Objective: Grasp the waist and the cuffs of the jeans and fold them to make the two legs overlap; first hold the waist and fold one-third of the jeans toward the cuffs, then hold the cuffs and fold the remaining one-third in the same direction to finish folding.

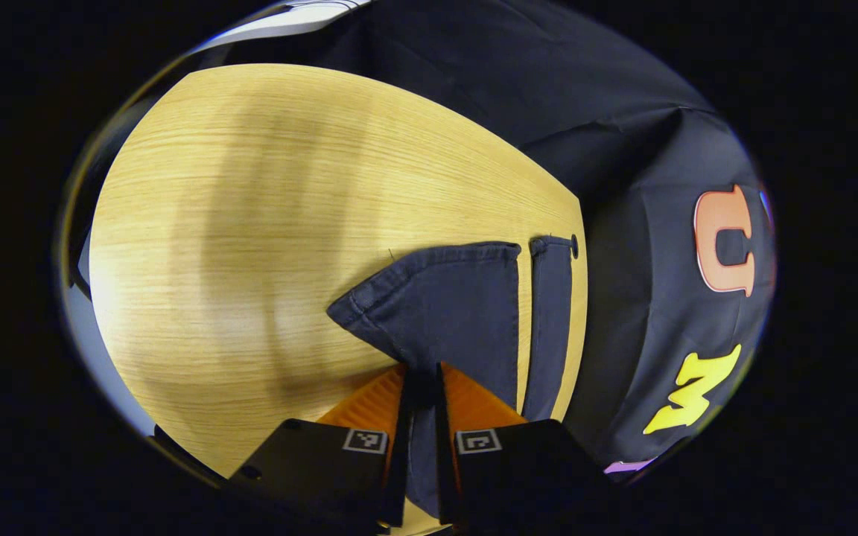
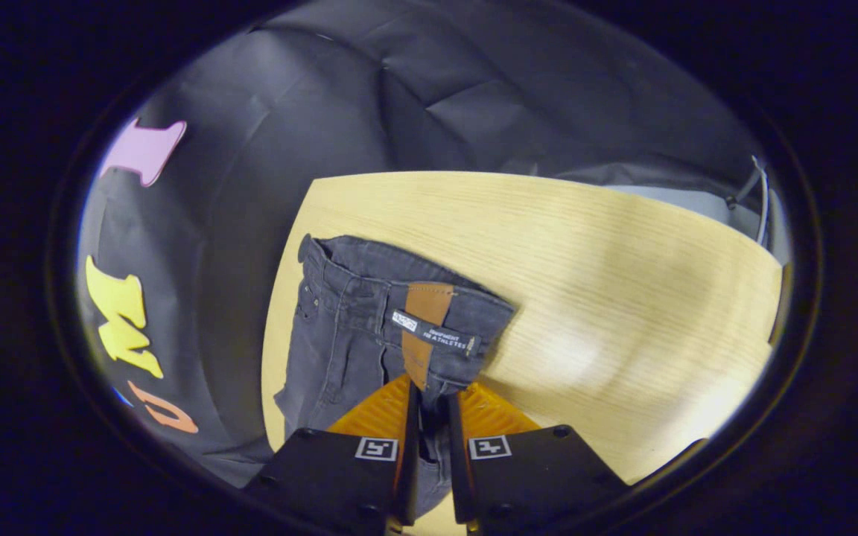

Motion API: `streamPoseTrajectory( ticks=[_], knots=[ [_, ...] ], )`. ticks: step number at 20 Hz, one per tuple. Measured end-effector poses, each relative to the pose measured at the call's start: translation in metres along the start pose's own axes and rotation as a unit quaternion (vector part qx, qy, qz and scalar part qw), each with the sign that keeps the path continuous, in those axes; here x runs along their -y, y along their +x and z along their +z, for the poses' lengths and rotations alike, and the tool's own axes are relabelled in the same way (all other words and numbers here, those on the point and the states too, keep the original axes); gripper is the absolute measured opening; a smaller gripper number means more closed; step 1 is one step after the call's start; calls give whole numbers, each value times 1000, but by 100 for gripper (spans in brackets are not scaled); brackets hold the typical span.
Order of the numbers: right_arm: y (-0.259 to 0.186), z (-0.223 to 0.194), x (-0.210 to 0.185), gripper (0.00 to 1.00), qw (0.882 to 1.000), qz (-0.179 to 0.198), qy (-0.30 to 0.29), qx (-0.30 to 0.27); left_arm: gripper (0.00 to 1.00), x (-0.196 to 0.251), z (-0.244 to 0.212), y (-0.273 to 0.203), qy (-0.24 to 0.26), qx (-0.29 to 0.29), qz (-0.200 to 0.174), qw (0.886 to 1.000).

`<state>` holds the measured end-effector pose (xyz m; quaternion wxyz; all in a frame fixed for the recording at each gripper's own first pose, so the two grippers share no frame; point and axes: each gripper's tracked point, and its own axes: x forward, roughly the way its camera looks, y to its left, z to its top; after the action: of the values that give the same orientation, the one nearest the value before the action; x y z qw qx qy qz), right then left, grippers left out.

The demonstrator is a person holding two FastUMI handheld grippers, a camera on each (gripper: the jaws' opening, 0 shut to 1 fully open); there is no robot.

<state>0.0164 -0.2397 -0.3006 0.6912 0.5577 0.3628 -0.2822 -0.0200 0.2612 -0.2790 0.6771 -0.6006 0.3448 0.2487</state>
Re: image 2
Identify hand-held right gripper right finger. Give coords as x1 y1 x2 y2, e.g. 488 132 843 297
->
448 382 631 534

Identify dark grey jeans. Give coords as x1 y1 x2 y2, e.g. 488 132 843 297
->
274 234 517 518

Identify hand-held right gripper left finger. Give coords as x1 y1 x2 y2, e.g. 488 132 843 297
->
243 374 422 536

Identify black backdrop cloth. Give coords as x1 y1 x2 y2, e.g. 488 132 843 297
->
75 0 765 488

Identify grey cable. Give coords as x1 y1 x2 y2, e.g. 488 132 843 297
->
725 155 771 246

